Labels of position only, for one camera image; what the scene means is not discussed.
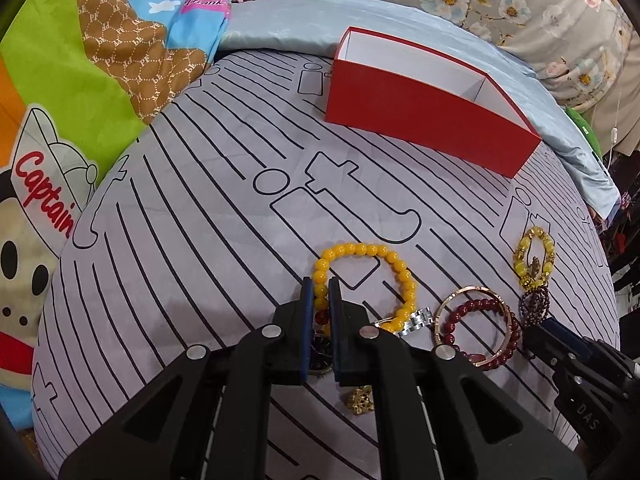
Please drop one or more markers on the rose gold bangle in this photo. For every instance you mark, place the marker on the rose gold bangle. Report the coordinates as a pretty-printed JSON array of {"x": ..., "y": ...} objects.
[{"x": 472, "y": 289}]

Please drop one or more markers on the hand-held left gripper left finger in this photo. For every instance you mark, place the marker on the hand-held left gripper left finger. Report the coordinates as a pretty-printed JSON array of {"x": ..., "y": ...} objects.
[{"x": 306, "y": 330}]

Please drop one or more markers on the floral pillow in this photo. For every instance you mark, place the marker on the floral pillow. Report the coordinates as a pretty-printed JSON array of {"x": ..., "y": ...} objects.
[{"x": 500, "y": 10}]

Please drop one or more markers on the dark metal ornament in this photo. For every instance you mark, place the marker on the dark metal ornament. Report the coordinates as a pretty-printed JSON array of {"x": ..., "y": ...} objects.
[{"x": 536, "y": 305}]

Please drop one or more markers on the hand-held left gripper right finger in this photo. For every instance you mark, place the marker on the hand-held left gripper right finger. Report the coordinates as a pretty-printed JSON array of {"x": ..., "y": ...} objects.
[{"x": 339, "y": 330}]

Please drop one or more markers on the lilac striped printed mat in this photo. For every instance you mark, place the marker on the lilac striped printed mat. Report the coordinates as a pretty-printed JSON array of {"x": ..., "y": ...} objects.
[{"x": 175, "y": 260}]

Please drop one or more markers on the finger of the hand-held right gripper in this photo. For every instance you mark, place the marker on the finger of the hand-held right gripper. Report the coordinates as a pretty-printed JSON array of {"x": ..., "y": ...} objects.
[
  {"x": 565, "y": 335},
  {"x": 547, "y": 350}
]

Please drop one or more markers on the green cushion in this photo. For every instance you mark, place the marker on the green cushion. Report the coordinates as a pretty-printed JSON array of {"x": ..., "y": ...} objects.
[{"x": 585, "y": 125}]

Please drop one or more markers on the cartoon monkey blanket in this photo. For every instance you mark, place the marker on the cartoon monkey blanket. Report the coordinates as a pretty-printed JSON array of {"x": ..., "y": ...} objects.
[{"x": 50, "y": 60}]

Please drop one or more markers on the beige curtain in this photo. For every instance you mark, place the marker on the beige curtain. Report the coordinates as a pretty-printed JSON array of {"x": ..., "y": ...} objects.
[{"x": 625, "y": 110}]

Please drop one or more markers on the light blue quilt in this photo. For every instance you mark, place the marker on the light blue quilt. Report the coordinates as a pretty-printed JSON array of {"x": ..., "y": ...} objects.
[{"x": 280, "y": 25}]

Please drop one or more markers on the red cardboard box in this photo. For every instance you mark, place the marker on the red cardboard box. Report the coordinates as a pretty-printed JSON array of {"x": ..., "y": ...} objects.
[{"x": 425, "y": 105}]

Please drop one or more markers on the silver wristwatch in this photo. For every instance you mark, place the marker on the silver wristwatch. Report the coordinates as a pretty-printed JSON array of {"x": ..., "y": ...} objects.
[{"x": 419, "y": 319}]

